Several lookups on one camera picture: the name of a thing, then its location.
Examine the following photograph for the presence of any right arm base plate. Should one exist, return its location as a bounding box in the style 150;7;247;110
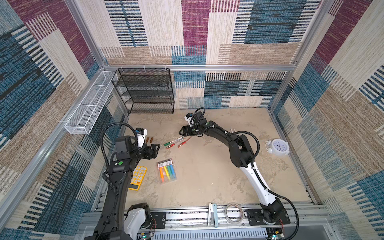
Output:
244;208;291;226

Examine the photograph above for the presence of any green marker left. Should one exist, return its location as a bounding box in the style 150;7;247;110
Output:
164;137;184;146

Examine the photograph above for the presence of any white wire mesh basket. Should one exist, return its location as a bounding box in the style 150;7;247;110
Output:
65;72;115;135

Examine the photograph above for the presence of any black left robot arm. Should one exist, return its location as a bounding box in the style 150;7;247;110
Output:
87;122;161;240

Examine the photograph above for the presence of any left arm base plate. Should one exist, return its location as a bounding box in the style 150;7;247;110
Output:
147;212;167;230

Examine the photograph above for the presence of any metal bracket on rail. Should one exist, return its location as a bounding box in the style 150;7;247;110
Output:
207;203;219;228

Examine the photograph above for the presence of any coiled clear cable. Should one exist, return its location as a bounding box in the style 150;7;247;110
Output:
224;202;245;224

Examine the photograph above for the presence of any highlighter pack in clear case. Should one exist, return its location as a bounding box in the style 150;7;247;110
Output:
157;159;177;184

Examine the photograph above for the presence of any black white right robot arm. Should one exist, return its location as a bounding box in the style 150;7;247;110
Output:
179;108;300;226

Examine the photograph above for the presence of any black wire mesh shelf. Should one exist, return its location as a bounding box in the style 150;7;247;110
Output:
112;68;175;114

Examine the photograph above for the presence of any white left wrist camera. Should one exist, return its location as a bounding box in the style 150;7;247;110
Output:
135;128;148;148

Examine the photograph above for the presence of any white alarm clock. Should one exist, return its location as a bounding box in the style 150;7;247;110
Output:
265;139;290;156

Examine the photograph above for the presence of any yellow calculator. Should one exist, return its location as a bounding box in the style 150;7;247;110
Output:
129;166;147;191

